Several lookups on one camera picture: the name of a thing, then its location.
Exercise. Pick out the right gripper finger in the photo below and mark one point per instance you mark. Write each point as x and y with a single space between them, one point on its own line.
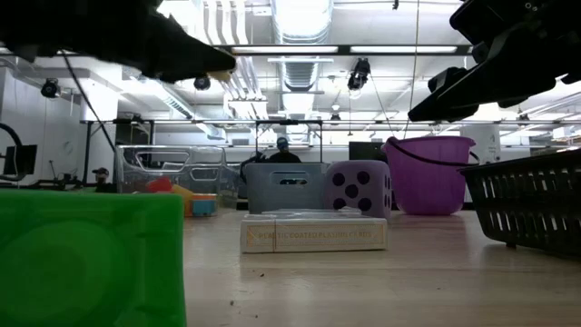
499 86
447 78

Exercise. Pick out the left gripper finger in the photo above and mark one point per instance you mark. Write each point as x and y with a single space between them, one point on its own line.
177 76
190 54

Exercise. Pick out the red toy brick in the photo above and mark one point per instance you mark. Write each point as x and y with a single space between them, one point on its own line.
159 185

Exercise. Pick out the light orange toy brick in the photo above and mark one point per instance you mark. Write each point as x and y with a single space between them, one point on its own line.
182 194

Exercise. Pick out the small cyan toy brick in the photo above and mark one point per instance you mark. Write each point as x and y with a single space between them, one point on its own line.
204 208

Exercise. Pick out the purple foam die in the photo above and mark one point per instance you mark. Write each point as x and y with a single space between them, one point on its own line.
358 191

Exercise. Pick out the short green toy brick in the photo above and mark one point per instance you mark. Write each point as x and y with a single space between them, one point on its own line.
91 263

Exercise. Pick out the clear plastic bin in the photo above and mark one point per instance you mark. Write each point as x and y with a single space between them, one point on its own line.
181 165

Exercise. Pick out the purple plastic bucket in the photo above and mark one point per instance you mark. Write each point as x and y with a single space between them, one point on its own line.
426 181

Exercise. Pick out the black mesh plastic basket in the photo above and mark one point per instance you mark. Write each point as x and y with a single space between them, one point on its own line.
531 204

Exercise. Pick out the person with cap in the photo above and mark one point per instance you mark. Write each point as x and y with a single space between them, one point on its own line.
102 179
282 152

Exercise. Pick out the black computer monitor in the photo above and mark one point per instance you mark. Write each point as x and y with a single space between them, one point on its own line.
20 160

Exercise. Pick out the grey translucent plastic bin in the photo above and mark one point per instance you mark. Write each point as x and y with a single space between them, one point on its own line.
286 191

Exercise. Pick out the orange playing card deck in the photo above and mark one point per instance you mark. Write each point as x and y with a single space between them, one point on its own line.
313 234

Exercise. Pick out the black hanging ceiling camera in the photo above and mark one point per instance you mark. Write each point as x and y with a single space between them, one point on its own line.
202 82
358 75
50 87

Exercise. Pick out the black aluminium rig frame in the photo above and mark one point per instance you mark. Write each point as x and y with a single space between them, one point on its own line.
345 49

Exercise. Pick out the silver ceiling air duct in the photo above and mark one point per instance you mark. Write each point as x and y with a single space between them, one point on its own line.
302 36

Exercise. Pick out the black background rig frame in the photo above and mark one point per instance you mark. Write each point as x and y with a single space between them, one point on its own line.
290 122

